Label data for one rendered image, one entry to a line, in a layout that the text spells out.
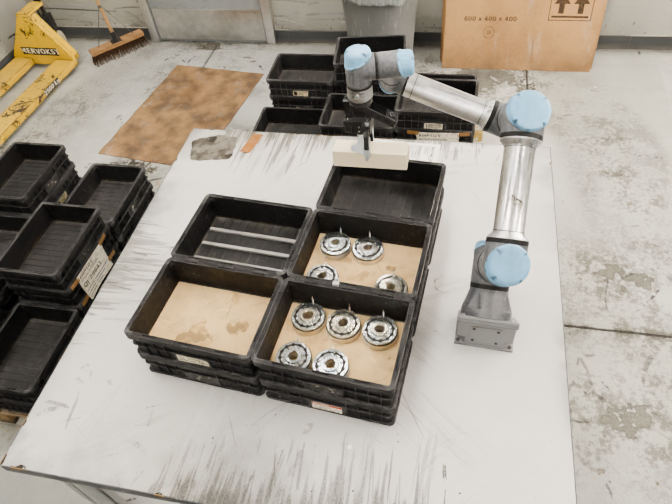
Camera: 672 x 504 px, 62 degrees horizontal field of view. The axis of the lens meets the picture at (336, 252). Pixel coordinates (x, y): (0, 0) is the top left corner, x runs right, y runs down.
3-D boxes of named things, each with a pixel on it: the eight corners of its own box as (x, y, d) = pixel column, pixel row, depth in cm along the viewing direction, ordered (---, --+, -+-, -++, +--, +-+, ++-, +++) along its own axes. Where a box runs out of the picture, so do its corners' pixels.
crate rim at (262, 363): (415, 303, 163) (415, 298, 161) (394, 396, 145) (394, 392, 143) (286, 281, 173) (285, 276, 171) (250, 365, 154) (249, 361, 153)
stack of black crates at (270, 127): (334, 141, 338) (330, 109, 321) (323, 174, 319) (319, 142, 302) (270, 137, 345) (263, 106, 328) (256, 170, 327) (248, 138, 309)
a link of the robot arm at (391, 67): (409, 56, 166) (372, 60, 167) (413, 43, 155) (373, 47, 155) (412, 83, 166) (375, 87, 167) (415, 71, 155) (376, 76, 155)
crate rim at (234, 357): (286, 281, 173) (285, 276, 171) (250, 365, 154) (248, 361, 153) (170, 260, 182) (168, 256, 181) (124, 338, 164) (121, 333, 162)
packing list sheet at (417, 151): (440, 142, 242) (441, 141, 241) (436, 178, 227) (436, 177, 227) (365, 138, 248) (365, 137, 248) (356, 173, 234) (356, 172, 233)
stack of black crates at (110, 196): (117, 209, 315) (92, 162, 289) (167, 213, 309) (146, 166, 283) (83, 264, 289) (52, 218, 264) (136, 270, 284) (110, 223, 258)
